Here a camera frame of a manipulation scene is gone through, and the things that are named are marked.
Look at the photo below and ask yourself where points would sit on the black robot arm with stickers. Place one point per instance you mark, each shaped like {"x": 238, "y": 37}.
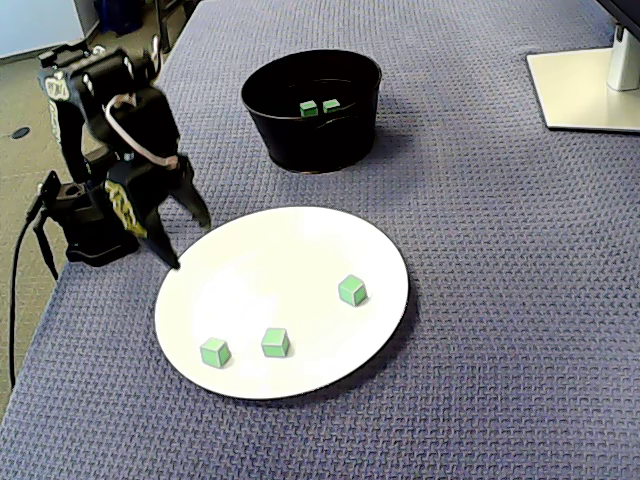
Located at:
{"x": 90, "y": 240}

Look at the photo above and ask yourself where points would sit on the white round plate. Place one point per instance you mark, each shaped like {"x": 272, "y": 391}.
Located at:
{"x": 300, "y": 260}

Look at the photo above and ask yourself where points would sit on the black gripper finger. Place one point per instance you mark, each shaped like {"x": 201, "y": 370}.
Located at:
{"x": 161, "y": 240}
{"x": 195, "y": 205}

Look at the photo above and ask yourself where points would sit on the dark chair legs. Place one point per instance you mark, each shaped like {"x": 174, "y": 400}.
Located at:
{"x": 172, "y": 20}

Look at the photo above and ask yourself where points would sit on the black monitor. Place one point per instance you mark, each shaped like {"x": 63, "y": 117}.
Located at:
{"x": 631, "y": 10}

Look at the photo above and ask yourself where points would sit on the blue woven table cloth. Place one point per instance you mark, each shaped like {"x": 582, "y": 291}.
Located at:
{"x": 500, "y": 300}

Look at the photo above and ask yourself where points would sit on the blue bin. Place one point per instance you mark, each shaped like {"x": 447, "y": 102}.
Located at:
{"x": 120, "y": 15}

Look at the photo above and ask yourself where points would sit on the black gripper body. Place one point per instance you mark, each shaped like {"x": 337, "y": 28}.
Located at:
{"x": 141, "y": 192}

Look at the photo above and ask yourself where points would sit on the white board panel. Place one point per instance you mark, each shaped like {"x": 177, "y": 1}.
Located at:
{"x": 35, "y": 25}

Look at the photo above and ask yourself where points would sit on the black round container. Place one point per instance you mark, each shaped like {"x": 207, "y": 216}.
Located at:
{"x": 320, "y": 145}

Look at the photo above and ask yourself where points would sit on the white monitor stand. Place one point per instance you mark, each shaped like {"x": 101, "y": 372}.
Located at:
{"x": 575, "y": 90}

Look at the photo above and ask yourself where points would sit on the dark round floor cover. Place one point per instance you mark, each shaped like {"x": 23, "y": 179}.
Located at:
{"x": 20, "y": 133}

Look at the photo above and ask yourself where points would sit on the green cube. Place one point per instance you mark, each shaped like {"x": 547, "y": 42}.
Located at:
{"x": 275, "y": 344}
{"x": 215, "y": 352}
{"x": 307, "y": 109}
{"x": 353, "y": 291}
{"x": 330, "y": 106}

